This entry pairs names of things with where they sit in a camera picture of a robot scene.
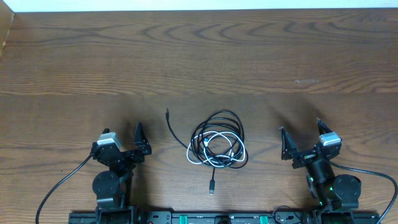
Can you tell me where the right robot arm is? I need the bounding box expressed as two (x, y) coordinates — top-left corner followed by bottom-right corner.
(280, 119), (361, 223)

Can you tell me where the black USB cable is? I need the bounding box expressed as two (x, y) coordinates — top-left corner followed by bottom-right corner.
(165, 108), (249, 195)

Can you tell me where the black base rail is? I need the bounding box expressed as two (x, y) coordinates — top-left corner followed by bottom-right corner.
(68, 210), (379, 224)

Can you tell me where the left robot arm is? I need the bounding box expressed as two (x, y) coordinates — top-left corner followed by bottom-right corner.
(90, 123), (152, 223)

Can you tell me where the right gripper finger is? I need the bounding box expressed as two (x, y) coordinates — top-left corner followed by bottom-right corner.
(317, 118), (333, 135)
(280, 126), (298, 161)

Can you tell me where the cardboard box edge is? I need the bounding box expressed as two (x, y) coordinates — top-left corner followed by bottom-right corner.
(0, 0), (14, 56)

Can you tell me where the white USB cable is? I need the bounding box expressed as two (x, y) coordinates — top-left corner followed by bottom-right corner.
(185, 130), (247, 167)

